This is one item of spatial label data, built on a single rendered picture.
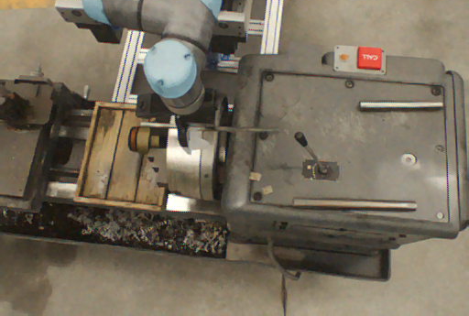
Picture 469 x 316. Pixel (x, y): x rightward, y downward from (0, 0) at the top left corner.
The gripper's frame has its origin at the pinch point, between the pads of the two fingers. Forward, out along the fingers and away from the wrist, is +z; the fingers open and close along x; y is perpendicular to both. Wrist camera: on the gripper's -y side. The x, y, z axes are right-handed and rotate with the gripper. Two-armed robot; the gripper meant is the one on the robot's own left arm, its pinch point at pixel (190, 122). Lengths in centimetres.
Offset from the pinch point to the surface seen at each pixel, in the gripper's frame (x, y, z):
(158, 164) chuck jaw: -7.2, -12.6, 24.3
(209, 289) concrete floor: -56, -6, 130
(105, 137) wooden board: 4, -38, 48
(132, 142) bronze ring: -1.3, -21.1, 24.8
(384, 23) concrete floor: 107, 84, 150
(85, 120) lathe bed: 11, -49, 53
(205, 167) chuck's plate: -8.1, 2.3, 14.7
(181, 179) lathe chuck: -11.4, -4.1, 17.5
